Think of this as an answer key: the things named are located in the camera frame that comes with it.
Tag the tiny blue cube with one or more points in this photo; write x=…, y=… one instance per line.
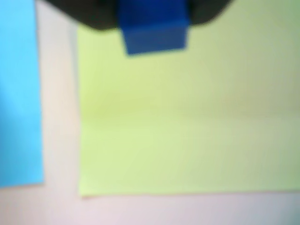
x=154, y=30

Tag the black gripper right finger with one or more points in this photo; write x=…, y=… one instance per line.
x=206, y=10

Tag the light blue paper square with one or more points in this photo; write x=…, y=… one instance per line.
x=18, y=93

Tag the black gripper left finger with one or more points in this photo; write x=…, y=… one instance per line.
x=93, y=12

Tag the green paper square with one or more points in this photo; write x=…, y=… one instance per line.
x=175, y=129

